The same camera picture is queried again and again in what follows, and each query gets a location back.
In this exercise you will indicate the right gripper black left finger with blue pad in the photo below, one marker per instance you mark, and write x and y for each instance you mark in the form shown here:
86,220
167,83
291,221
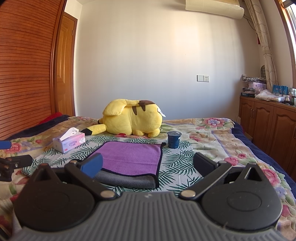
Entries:
83,173

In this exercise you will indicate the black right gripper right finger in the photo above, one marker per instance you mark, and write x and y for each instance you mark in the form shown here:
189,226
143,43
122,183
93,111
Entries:
212,173

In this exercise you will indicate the palm leaf print cloth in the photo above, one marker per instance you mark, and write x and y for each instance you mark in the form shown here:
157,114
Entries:
176,170

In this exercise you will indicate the pink white tissue box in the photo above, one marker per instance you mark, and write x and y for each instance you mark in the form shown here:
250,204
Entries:
71,139

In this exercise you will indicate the dark blue cup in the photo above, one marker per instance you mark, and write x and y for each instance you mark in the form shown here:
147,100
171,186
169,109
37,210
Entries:
173,139

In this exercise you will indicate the grey folded towel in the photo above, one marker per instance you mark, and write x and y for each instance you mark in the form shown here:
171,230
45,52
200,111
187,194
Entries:
141,182

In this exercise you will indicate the purple towel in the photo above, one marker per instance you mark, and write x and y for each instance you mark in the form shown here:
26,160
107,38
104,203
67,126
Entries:
131,159

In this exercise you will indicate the red blanket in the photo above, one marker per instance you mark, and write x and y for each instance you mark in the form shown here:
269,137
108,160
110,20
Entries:
51,120

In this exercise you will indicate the yellow pikachu plush toy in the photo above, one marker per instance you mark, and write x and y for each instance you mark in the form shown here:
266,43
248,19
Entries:
129,117

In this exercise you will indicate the wooden side cabinet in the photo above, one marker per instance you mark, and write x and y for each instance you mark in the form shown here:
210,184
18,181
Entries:
272,128

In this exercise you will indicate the wooden door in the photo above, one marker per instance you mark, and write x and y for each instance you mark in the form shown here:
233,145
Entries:
64,83

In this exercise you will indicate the floral cloth on cabinet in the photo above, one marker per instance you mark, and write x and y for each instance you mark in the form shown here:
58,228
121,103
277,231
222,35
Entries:
268,96

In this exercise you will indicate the pile of folded fabrics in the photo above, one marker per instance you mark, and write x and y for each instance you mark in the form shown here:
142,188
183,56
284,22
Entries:
253,86

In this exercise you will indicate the blue box on cabinet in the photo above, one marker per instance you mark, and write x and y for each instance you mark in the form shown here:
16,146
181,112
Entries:
280,89

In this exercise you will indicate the wooden slatted wardrobe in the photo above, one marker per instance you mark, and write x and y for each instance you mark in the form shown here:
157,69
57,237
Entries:
29,33

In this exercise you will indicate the white air conditioner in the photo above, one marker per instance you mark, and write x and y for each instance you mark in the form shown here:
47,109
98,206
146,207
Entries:
230,9

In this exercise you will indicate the white wall socket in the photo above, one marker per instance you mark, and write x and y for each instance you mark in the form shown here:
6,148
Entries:
203,78

